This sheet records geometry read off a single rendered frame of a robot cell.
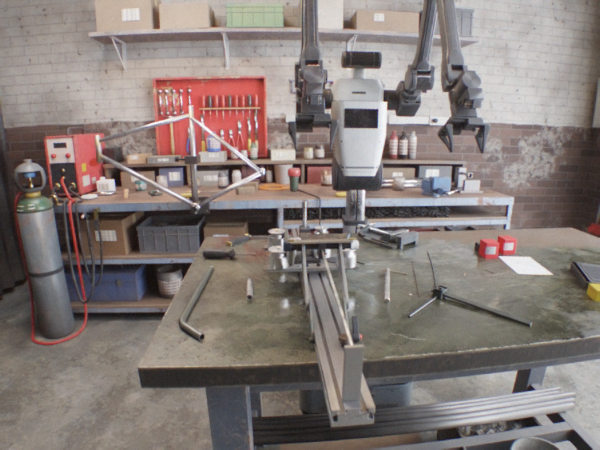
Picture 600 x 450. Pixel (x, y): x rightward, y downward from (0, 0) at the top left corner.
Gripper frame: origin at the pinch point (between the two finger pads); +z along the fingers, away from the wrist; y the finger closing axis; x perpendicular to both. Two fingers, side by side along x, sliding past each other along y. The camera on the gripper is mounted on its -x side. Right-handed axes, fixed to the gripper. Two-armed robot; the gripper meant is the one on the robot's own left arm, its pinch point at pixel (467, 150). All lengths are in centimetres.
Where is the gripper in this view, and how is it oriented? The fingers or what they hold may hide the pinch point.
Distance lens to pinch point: 118.4
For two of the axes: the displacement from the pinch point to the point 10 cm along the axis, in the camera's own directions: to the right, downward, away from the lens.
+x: -0.2, 2.6, 9.7
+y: 10.0, 0.0, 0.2
